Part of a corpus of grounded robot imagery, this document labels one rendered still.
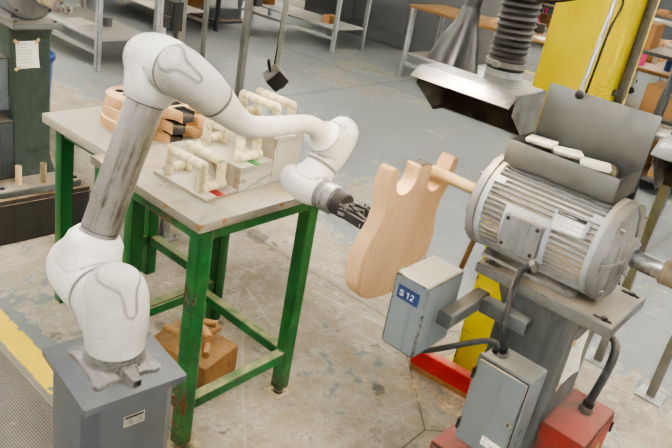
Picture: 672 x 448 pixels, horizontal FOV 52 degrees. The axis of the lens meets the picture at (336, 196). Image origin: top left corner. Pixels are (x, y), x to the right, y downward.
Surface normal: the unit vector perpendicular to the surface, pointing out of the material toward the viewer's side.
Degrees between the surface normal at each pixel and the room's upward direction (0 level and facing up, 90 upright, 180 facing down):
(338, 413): 0
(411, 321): 90
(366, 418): 0
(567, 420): 0
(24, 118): 90
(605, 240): 65
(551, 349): 90
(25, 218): 90
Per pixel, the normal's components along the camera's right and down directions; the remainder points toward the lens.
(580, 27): -0.65, 0.19
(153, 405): 0.65, 0.40
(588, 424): 0.17, -0.91
